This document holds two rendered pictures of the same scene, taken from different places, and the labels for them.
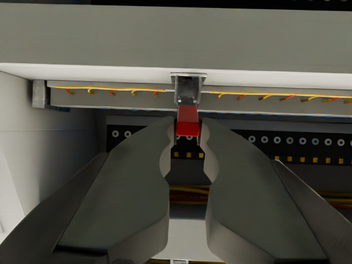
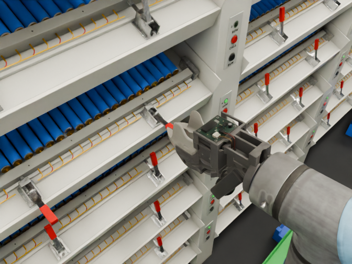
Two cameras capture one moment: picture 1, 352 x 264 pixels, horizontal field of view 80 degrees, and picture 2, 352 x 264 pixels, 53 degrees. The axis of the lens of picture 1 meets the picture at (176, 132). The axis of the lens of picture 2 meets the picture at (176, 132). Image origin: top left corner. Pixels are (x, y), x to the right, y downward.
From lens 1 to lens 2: 0.66 m
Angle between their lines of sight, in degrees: 79
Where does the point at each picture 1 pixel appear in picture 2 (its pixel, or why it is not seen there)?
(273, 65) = (136, 144)
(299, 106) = (98, 130)
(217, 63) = (152, 134)
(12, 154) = (213, 61)
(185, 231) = (150, 54)
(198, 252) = (145, 49)
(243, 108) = (122, 116)
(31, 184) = (210, 41)
